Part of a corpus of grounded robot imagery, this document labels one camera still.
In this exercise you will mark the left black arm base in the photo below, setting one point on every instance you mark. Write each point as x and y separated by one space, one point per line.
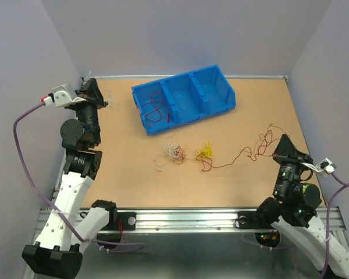
113 232

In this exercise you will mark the blue three-compartment plastic bin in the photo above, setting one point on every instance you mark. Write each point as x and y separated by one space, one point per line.
183 99

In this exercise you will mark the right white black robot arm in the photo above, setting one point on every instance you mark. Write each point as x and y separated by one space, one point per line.
292 210

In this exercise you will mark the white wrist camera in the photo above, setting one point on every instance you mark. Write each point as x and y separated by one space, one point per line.
324 168
62 96

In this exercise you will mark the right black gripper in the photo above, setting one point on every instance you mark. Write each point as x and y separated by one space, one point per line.
285 151

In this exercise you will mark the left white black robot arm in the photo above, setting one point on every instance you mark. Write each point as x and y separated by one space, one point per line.
58 250

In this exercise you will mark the aluminium side frame rail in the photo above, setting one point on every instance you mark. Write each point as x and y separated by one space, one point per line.
59 179

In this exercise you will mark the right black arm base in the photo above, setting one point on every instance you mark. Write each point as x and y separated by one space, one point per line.
265 235

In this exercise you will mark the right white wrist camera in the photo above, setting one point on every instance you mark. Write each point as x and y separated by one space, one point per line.
324 168

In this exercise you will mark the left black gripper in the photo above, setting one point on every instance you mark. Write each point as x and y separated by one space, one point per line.
92 93

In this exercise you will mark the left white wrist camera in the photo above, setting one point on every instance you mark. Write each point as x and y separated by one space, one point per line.
62 96

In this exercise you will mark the aluminium front rail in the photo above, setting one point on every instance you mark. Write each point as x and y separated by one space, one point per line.
203 220

